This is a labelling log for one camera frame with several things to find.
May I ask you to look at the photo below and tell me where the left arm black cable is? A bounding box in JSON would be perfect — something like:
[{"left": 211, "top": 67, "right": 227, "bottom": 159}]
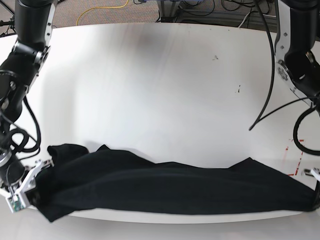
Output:
[{"left": 248, "top": 0, "right": 320, "bottom": 157}]

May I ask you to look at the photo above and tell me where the yellow cable on floor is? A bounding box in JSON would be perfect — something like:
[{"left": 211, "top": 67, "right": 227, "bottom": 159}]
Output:
[{"left": 76, "top": 0, "right": 130, "bottom": 26}]

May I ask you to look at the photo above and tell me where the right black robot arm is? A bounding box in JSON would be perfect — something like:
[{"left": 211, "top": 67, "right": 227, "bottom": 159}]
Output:
[{"left": 0, "top": 0, "right": 58, "bottom": 191}]

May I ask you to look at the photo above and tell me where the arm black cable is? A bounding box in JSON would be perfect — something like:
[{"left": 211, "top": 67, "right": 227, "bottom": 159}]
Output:
[
  {"left": 248, "top": 0, "right": 320, "bottom": 157},
  {"left": 4, "top": 96, "right": 42, "bottom": 155}
]

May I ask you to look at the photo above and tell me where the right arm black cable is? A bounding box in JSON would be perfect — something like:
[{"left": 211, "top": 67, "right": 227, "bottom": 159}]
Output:
[{"left": 4, "top": 96, "right": 42, "bottom": 155}]

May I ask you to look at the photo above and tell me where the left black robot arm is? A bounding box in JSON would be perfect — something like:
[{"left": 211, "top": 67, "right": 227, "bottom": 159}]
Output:
[{"left": 274, "top": 0, "right": 320, "bottom": 157}]

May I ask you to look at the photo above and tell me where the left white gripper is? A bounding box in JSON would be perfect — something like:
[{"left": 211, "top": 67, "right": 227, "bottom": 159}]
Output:
[{"left": 303, "top": 168, "right": 320, "bottom": 188}]

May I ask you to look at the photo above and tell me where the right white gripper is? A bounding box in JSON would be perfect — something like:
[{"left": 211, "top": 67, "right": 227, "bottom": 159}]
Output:
[{"left": 0, "top": 154, "right": 54, "bottom": 198}]

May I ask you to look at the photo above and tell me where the red tape rectangle marker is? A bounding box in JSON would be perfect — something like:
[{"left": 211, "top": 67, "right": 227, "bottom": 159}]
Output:
[{"left": 281, "top": 138, "right": 304, "bottom": 177}]

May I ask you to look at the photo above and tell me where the black tripod stand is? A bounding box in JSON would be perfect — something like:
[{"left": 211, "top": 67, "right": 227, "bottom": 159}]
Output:
[{"left": 0, "top": 0, "right": 16, "bottom": 38}]

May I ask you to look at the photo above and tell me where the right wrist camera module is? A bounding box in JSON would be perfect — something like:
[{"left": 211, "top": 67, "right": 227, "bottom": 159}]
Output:
[{"left": 5, "top": 193, "right": 31, "bottom": 213}]

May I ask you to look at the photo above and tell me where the black T-shirt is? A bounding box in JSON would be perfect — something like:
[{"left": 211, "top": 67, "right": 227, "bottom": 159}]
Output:
[{"left": 30, "top": 144, "right": 320, "bottom": 222}]

